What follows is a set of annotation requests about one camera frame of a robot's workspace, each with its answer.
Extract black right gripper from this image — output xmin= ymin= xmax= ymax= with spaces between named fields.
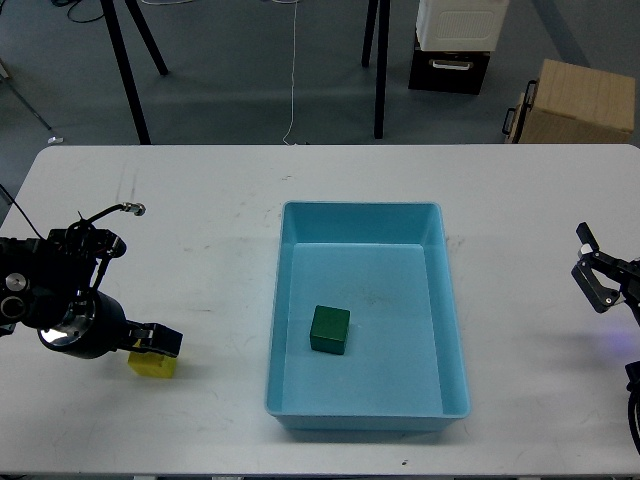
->
xmin=571 ymin=222 xmax=640 ymax=324

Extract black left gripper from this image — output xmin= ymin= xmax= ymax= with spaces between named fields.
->
xmin=37 ymin=292 xmax=183 ymax=359

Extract yellow block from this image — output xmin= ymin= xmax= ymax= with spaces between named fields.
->
xmin=127 ymin=352 xmax=177 ymax=379

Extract green block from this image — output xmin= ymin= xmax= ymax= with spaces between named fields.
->
xmin=309 ymin=305 xmax=351 ymax=355

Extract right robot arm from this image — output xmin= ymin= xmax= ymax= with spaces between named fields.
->
xmin=571 ymin=222 xmax=639 ymax=451

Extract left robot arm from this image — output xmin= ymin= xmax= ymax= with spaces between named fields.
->
xmin=1 ymin=202 xmax=183 ymax=359

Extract white box appliance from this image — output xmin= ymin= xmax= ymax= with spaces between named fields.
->
xmin=416 ymin=0 xmax=509 ymax=52

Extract blue plastic bin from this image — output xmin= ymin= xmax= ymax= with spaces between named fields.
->
xmin=265 ymin=201 xmax=471 ymax=432

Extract black drawer cabinet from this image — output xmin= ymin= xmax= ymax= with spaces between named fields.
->
xmin=408 ymin=39 xmax=491 ymax=95

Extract black stand legs right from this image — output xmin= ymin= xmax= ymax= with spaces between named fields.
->
xmin=361 ymin=0 xmax=391 ymax=140

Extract black stand legs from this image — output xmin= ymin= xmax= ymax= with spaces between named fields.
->
xmin=361 ymin=0 xmax=391 ymax=140
xmin=98 ymin=0 xmax=170 ymax=146

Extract black stand legs left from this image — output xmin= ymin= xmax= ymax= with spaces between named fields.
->
xmin=98 ymin=0 xmax=170 ymax=146

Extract white hanging cord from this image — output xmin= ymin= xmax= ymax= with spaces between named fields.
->
xmin=272 ymin=0 xmax=307 ymax=147

